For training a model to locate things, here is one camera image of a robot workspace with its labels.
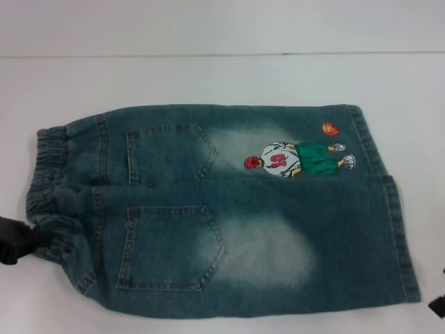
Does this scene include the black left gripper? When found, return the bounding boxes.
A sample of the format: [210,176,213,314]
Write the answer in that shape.
[0,215,54,268]

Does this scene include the blue denim shorts with embroidery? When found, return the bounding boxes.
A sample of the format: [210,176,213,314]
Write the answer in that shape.
[23,104,423,313]

